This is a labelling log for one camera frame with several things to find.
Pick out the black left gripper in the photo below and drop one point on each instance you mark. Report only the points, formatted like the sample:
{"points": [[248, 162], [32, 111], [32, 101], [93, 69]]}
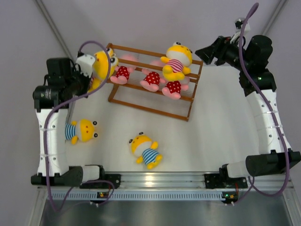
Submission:
{"points": [[87, 79]]}

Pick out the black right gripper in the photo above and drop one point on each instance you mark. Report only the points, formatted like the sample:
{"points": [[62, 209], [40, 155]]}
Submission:
{"points": [[217, 50]]}

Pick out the yellow toy pink stripes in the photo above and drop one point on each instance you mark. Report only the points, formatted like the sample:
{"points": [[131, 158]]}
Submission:
{"points": [[177, 62], [101, 67]]}

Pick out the pink toy red dots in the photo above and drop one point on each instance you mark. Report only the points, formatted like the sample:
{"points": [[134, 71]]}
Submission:
{"points": [[173, 89], [123, 72], [152, 80]]}

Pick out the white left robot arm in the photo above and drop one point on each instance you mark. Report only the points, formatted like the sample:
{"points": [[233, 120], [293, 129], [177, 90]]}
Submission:
{"points": [[64, 80]]}

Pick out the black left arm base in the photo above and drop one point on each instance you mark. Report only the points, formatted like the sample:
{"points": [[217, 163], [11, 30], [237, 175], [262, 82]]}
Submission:
{"points": [[100, 180]]}

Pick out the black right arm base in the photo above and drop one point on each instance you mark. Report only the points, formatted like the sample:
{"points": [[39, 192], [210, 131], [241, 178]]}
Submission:
{"points": [[222, 180]]}

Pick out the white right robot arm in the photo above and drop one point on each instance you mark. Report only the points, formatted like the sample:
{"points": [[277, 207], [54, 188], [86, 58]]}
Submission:
{"points": [[275, 153]]}

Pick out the brown wooden toy shelf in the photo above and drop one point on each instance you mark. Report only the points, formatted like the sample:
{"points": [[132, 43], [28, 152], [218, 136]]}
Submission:
{"points": [[132, 94]]}

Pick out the yellow toy blue stripes left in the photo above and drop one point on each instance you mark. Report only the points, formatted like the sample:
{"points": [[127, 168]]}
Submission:
{"points": [[82, 130]]}

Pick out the yellow toy blue stripes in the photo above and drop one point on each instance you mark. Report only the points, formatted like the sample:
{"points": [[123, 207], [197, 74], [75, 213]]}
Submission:
{"points": [[82, 130], [145, 150]]}

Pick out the yellow toy blue stripes centre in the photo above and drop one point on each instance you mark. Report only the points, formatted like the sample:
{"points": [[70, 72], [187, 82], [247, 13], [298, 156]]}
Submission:
{"points": [[145, 150]]}

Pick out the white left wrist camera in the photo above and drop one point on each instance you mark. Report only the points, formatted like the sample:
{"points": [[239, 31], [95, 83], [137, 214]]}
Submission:
{"points": [[85, 62]]}

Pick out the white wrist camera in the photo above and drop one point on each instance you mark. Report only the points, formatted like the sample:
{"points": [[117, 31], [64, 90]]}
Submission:
{"points": [[238, 24], [85, 62]]}

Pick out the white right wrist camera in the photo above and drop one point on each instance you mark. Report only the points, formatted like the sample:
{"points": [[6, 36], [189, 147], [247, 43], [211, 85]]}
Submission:
{"points": [[238, 24]]}

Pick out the aluminium mounting rail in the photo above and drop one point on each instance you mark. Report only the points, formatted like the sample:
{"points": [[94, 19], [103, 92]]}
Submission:
{"points": [[162, 186]]}

